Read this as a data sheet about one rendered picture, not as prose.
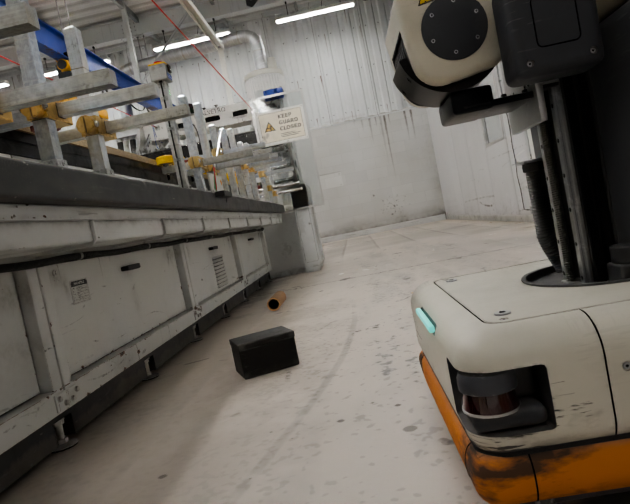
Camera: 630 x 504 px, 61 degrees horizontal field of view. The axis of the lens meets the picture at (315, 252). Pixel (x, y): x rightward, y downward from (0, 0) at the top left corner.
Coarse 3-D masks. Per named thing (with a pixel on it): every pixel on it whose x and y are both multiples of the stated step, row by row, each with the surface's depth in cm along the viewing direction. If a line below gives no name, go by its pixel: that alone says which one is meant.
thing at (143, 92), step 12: (144, 84) 124; (156, 84) 126; (96, 96) 125; (108, 96) 125; (120, 96) 125; (132, 96) 125; (144, 96) 125; (156, 96) 126; (60, 108) 126; (72, 108) 126; (84, 108) 126; (96, 108) 126; (108, 108) 128; (24, 120) 127; (0, 132) 130
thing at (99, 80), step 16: (64, 80) 100; (80, 80) 100; (96, 80) 100; (112, 80) 100; (0, 96) 101; (16, 96) 101; (32, 96) 101; (48, 96) 101; (64, 96) 102; (0, 112) 104
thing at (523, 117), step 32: (512, 0) 76; (544, 0) 76; (576, 0) 75; (512, 32) 77; (544, 32) 76; (576, 32) 76; (512, 64) 78; (544, 64) 76; (576, 64) 76; (416, 96) 99; (448, 96) 94; (480, 96) 90; (512, 96) 90; (544, 96) 88; (512, 128) 104
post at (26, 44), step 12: (12, 0) 121; (24, 0) 123; (24, 36) 121; (24, 48) 121; (36, 48) 124; (24, 60) 122; (36, 60) 123; (24, 72) 122; (36, 72) 122; (24, 84) 122; (36, 120) 122; (48, 120) 123; (36, 132) 122; (48, 132) 122; (48, 144) 122; (48, 156) 123; (60, 156) 125
